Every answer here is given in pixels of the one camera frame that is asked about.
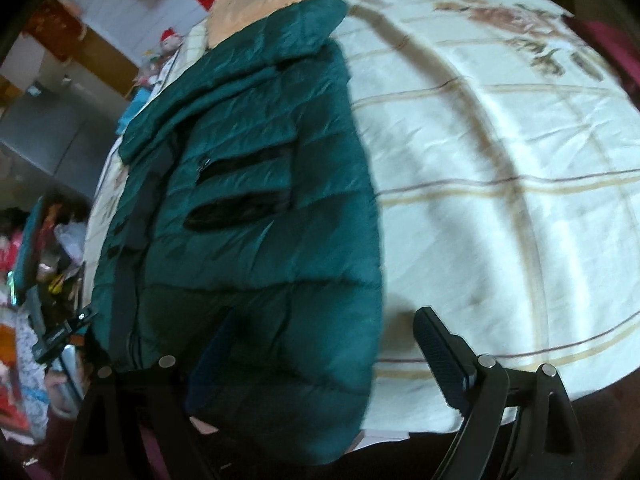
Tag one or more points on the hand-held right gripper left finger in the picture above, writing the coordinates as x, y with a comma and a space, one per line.
212, 360

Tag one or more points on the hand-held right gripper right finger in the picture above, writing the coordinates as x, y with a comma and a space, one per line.
442, 355

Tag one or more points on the green quilted puffer jacket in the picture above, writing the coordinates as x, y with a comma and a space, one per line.
250, 185

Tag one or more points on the black clamp stand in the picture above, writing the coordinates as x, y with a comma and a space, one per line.
62, 335

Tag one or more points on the cream checked floral bed sheet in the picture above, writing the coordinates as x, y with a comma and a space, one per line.
500, 185

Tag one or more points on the colourful clutter pile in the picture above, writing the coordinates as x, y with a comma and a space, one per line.
35, 260

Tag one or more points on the red-hatted plush toy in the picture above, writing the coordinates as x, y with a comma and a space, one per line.
169, 45

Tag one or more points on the peach ruffled blanket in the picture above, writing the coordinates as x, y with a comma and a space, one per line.
240, 15

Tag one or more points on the maroon cloth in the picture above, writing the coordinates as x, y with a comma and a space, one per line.
612, 50

